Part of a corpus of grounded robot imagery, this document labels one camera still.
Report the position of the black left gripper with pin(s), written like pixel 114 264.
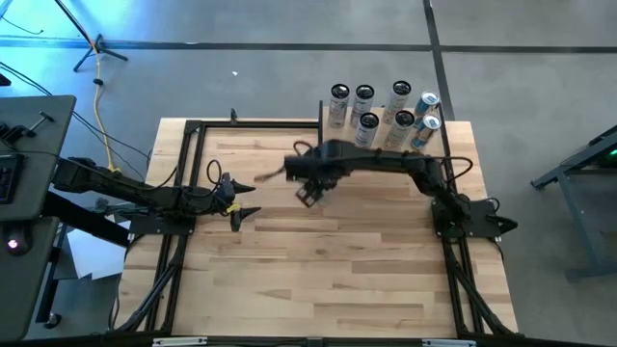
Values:
pixel 224 195

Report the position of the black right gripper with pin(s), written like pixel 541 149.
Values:
pixel 313 168

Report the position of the blue band Celsius can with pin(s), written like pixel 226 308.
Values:
pixel 366 132

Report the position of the white Celsius can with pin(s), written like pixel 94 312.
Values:
pixel 361 108
pixel 396 103

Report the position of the Celsius Tropical Vibe can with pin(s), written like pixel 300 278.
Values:
pixel 397 132

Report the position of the blue silver Red Bull can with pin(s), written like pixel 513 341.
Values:
pixel 425 132
pixel 425 103

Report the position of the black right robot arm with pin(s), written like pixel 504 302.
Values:
pixel 410 168

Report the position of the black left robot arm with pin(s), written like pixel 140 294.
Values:
pixel 130 190

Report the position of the small black clamp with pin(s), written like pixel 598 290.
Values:
pixel 233 115

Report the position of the dark grey desk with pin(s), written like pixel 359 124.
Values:
pixel 43 130
pixel 24 289

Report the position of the black tripod stand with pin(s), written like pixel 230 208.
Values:
pixel 98 42

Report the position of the black caster wheel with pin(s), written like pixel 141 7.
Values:
pixel 52 320

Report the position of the black computer mouse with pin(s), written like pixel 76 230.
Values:
pixel 19 243

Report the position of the black clamp tool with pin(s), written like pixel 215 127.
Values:
pixel 17 131

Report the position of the black keyboard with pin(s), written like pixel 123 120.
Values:
pixel 7 178

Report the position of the grey metal cart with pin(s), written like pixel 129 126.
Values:
pixel 573 165

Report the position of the black aluminium table frame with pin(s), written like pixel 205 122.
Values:
pixel 260 124

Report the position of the black metal frame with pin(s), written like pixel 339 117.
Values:
pixel 434 144

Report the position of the silver aluminium bracket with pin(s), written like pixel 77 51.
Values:
pixel 179 341
pixel 448 343

